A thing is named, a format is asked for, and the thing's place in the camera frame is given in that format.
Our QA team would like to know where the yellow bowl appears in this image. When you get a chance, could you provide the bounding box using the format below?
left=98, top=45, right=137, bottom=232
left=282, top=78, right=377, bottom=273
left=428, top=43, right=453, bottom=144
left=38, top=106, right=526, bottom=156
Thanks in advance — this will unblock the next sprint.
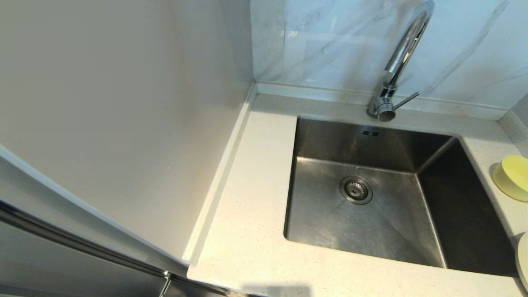
left=492, top=155, right=528, bottom=202

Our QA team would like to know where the white appliance side panel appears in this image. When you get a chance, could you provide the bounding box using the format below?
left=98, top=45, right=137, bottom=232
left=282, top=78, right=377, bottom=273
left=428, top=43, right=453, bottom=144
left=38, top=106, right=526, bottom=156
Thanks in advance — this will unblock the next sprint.
left=0, top=0, right=257, bottom=277

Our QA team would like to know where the chrome gooseneck faucet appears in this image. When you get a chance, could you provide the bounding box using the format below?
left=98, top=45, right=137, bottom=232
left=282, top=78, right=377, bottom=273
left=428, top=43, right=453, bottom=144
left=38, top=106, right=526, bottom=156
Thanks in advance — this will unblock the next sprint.
left=367, top=0, right=436, bottom=122

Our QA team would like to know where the chrome appliance handle rail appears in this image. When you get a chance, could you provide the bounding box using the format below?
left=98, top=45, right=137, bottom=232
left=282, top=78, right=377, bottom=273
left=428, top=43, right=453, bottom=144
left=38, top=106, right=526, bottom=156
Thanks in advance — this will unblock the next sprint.
left=0, top=201, right=170, bottom=279

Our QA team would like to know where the stainless steel appliance door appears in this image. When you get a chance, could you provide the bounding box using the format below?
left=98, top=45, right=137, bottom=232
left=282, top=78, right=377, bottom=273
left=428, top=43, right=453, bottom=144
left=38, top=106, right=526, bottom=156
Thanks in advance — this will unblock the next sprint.
left=0, top=200, right=248, bottom=297

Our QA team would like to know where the round metal drain strainer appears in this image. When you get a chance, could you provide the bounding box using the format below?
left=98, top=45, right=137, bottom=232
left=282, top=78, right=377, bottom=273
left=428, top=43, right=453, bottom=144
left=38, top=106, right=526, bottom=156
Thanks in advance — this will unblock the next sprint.
left=339, top=176, right=374, bottom=205

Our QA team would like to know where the white plate edge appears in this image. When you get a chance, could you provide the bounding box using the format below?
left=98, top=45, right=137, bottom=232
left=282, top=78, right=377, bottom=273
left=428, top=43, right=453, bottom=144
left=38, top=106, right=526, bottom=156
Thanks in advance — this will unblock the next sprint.
left=515, top=232, right=528, bottom=291

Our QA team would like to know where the stainless steel sink basin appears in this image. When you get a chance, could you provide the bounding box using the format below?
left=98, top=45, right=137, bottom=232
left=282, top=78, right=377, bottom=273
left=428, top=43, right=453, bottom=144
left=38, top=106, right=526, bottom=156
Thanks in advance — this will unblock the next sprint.
left=283, top=115, right=516, bottom=278

